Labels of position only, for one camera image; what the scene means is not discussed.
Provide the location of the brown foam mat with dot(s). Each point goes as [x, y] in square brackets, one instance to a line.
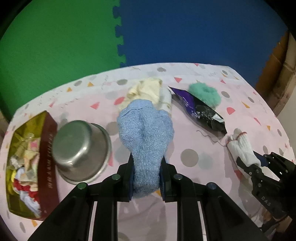
[270, 76]

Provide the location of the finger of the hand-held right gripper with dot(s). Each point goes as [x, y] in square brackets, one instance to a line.
[253, 173]
[272, 161]

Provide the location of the green foam mat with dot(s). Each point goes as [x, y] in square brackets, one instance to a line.
[57, 46]

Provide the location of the white cloth gold print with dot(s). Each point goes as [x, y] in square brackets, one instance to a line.
[167, 99]

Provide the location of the white sock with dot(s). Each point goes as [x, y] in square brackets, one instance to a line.
[242, 148]

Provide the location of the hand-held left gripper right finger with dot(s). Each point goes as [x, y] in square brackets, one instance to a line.
[163, 183]

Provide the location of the stainless steel bowl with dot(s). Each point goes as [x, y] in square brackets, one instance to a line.
[78, 148]

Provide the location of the blue foam mat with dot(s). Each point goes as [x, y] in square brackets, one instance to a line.
[196, 34]

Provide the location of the purple black snack packet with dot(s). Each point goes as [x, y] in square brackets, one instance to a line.
[198, 111]

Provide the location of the teal fluffy scrunchie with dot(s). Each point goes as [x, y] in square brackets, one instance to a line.
[203, 92]

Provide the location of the yellow patterned cloth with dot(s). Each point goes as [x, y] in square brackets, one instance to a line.
[30, 153]

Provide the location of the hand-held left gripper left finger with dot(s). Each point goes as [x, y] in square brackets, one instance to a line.
[131, 183]

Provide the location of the cream fabric scrunchie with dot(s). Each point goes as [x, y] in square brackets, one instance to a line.
[145, 90]

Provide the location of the red tin box gold inside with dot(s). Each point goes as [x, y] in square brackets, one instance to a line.
[48, 162]

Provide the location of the light blue fluffy sock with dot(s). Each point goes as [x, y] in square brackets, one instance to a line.
[145, 134]

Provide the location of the red patterned cloth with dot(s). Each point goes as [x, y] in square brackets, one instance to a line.
[23, 186]

